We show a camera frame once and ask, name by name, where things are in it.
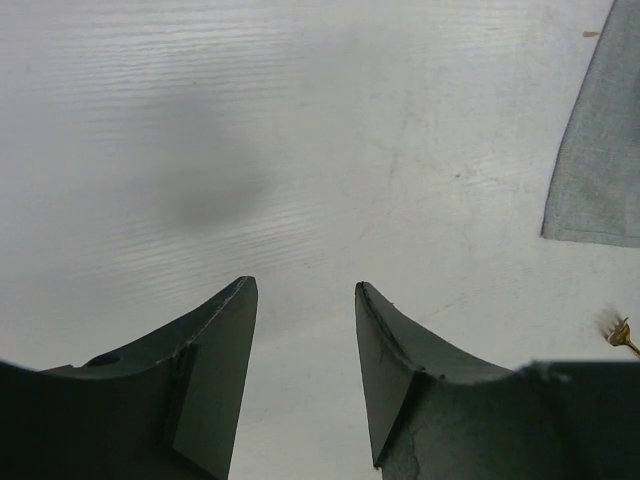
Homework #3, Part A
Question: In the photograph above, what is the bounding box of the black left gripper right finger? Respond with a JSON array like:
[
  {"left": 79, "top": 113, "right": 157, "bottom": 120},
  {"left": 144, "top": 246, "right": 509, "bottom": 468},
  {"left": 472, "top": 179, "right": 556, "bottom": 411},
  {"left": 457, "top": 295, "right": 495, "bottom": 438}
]
[{"left": 355, "top": 282, "right": 639, "bottom": 479}]

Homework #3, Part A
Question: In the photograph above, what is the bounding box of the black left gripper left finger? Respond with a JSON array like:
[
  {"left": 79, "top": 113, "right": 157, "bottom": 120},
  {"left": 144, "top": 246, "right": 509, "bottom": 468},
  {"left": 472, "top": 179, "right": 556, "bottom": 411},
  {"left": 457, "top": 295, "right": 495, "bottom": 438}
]
[{"left": 1, "top": 276, "right": 258, "bottom": 479}]

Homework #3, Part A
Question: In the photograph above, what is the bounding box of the gold fork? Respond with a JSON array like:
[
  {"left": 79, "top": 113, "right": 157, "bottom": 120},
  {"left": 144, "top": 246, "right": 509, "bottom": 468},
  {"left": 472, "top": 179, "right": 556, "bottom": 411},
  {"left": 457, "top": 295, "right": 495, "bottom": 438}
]
[{"left": 597, "top": 306, "right": 639, "bottom": 358}]

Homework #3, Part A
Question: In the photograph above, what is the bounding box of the grey cloth placemat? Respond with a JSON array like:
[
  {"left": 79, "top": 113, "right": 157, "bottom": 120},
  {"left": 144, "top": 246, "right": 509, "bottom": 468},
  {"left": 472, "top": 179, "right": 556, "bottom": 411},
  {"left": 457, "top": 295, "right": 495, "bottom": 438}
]
[{"left": 541, "top": 1, "right": 639, "bottom": 248}]

